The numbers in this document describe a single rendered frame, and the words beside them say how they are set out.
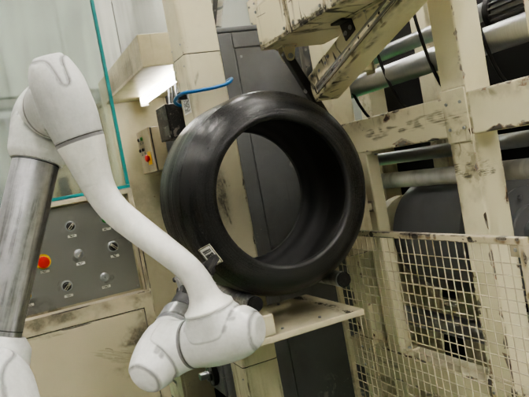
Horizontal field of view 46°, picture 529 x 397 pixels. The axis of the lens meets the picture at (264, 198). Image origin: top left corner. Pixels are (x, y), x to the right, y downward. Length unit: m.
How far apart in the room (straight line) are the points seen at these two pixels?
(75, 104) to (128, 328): 1.16
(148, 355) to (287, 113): 0.77
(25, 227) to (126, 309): 0.93
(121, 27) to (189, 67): 9.73
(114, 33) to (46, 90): 10.40
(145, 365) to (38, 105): 0.55
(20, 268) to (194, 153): 0.53
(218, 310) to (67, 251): 1.12
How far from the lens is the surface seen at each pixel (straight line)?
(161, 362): 1.30
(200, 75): 2.06
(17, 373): 1.22
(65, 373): 2.28
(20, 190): 1.42
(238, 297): 1.75
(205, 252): 1.64
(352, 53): 1.90
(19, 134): 1.43
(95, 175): 1.30
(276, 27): 2.01
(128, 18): 11.87
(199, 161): 1.62
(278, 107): 1.71
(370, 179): 2.23
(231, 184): 2.05
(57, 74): 1.31
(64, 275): 2.28
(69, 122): 1.29
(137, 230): 1.27
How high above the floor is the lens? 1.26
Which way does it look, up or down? 3 degrees down
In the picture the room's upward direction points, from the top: 10 degrees counter-clockwise
